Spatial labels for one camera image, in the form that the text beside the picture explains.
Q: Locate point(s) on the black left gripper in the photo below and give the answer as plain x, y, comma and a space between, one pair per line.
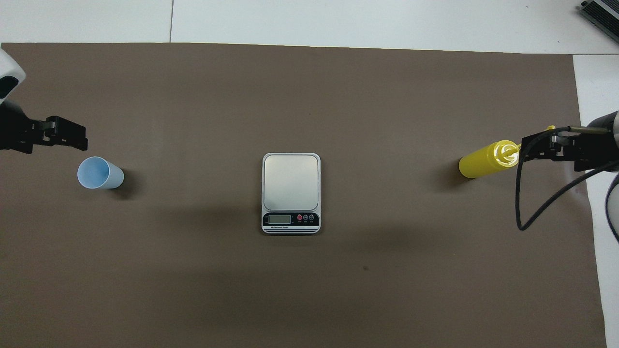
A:
14, 130

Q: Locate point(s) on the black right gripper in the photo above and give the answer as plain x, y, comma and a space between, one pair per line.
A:
597, 147

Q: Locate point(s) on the light blue plastic cup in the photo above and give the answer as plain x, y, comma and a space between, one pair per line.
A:
99, 173

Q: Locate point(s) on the yellow squeeze bottle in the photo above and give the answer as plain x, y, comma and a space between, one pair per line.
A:
483, 162

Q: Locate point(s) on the silver digital kitchen scale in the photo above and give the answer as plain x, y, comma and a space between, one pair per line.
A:
290, 186

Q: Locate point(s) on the grey ribbed metal device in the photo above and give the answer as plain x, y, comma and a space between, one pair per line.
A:
602, 14

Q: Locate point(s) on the brown paper table mat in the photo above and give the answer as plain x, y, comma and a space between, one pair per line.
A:
309, 290

